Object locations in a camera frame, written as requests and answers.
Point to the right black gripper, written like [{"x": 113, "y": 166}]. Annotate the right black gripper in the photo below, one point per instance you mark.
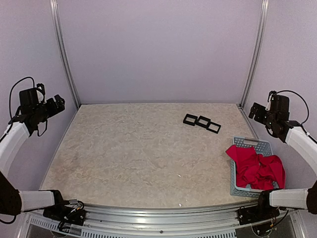
[{"x": 258, "y": 117}]

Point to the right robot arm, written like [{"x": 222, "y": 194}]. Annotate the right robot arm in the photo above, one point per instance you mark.
[{"x": 297, "y": 144}]

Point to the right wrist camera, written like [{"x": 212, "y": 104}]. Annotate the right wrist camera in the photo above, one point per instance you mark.
[{"x": 279, "y": 103}]

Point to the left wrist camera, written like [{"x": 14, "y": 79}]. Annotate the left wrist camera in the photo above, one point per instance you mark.
[{"x": 29, "y": 96}]

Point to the aluminium front rail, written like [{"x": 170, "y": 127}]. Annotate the aluminium front rail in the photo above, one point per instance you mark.
[{"x": 198, "y": 222}]

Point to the red t-shirt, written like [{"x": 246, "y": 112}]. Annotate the red t-shirt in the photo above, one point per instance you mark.
[{"x": 255, "y": 169}]

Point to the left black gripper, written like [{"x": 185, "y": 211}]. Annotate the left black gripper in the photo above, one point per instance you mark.
[{"x": 53, "y": 109}]

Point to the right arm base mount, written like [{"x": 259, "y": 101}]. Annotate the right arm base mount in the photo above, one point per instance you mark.
[{"x": 253, "y": 214}]

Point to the right aluminium corner post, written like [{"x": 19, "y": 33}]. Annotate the right aluminium corner post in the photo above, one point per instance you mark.
[{"x": 256, "y": 53}]

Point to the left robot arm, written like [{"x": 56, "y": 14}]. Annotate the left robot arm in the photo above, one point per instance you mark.
[{"x": 23, "y": 124}]

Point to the black square frame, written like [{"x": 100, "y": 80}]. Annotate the black square frame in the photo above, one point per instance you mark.
[
  {"x": 213, "y": 127},
  {"x": 190, "y": 119},
  {"x": 203, "y": 122}
]

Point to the black square frame left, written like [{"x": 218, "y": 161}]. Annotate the black square frame left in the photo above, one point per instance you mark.
[{"x": 190, "y": 119}]

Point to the black square frame right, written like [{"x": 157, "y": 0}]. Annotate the black square frame right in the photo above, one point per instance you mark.
[{"x": 213, "y": 127}]

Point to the aluminium corner post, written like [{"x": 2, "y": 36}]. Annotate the aluminium corner post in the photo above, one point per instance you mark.
[
  {"x": 63, "y": 53},
  {"x": 256, "y": 53}
]

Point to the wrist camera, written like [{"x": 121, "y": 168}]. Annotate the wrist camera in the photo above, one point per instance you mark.
[
  {"x": 279, "y": 103},
  {"x": 29, "y": 96}
]

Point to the left aluminium corner post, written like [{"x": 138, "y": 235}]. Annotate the left aluminium corner post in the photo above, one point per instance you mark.
[{"x": 63, "y": 53}]

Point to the blue plastic basket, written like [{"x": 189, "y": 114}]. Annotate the blue plastic basket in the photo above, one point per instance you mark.
[{"x": 261, "y": 147}]

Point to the black square frame middle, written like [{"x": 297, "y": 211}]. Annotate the black square frame middle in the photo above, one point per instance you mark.
[{"x": 203, "y": 122}]

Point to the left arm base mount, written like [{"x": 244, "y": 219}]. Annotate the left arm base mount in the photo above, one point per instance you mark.
[{"x": 68, "y": 212}]

